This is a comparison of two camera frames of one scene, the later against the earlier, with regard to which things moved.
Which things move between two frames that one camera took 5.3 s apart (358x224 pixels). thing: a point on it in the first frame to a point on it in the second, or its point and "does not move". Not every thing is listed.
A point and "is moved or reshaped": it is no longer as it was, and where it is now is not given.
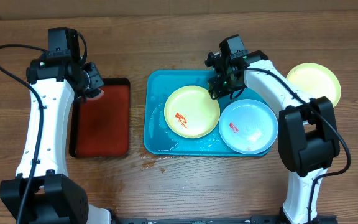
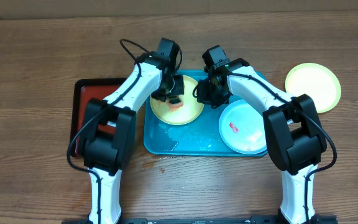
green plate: [315, 81] does not move
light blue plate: [248, 126] does not move
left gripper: [91, 71] to [179, 89]
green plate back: [190, 112] is moved or reshaped
